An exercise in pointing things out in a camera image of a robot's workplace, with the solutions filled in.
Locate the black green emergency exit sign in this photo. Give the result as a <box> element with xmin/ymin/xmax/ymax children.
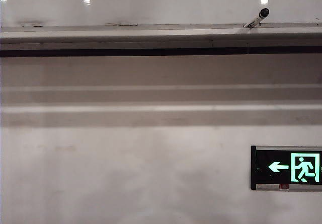
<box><xmin>251</xmin><ymin>145</ymin><xmax>322</xmax><ymax>191</ymax></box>

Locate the metal whiteboard tray ledge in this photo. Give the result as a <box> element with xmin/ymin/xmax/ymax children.
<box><xmin>0</xmin><ymin>22</ymin><xmax>322</xmax><ymax>58</ymax></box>

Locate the white marker with black cap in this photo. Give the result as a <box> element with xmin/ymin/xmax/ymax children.
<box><xmin>243</xmin><ymin>8</ymin><xmax>271</xmax><ymax>29</ymax></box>

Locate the white glossy whiteboard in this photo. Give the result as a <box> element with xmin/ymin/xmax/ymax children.
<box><xmin>0</xmin><ymin>0</ymin><xmax>322</xmax><ymax>28</ymax></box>

